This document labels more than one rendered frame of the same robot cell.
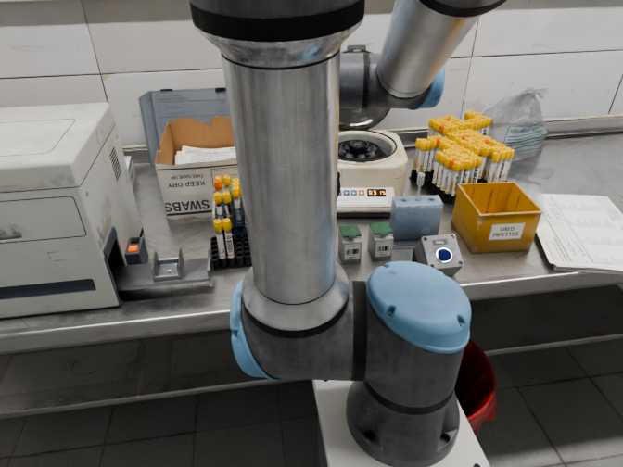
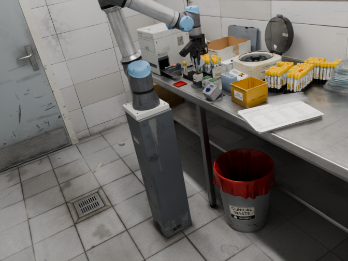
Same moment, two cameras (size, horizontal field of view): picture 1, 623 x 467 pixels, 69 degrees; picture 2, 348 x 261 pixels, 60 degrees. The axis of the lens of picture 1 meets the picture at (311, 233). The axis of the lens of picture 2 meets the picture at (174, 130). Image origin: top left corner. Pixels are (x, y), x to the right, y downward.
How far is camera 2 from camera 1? 1.63 m
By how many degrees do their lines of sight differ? 61
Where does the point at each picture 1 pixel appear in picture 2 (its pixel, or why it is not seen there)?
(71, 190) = (153, 40)
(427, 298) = (135, 65)
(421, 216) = (226, 81)
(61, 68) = (213, 13)
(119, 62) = (224, 13)
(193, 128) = (233, 40)
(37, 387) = (182, 115)
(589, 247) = (259, 115)
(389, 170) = (245, 67)
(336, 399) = not seen: hidden behind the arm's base
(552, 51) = not seen: outside the picture
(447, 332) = (129, 70)
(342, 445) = not seen: hidden behind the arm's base
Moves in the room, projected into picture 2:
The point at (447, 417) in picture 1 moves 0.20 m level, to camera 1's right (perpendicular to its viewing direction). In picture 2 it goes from (139, 100) to (150, 113)
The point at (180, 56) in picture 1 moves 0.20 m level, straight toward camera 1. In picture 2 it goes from (238, 13) to (218, 19)
